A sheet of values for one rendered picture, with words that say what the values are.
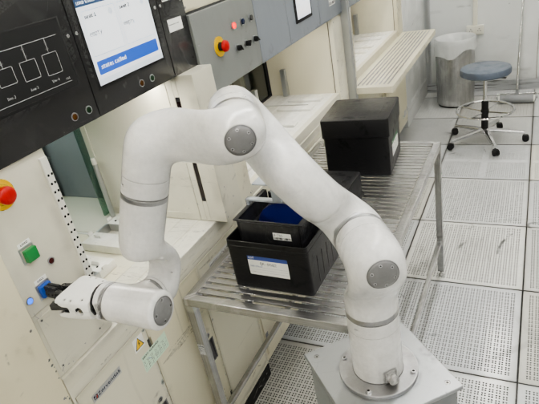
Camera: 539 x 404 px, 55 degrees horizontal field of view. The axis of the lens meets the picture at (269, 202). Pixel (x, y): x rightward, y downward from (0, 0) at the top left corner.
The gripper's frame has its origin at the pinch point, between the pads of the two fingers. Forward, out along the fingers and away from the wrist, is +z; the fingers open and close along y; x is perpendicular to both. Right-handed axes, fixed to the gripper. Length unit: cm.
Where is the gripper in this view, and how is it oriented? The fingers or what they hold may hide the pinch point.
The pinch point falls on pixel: (54, 290)
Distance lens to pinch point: 132.0
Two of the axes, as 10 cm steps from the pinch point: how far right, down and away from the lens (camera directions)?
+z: -8.9, -0.5, 4.5
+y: 4.1, -4.8, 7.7
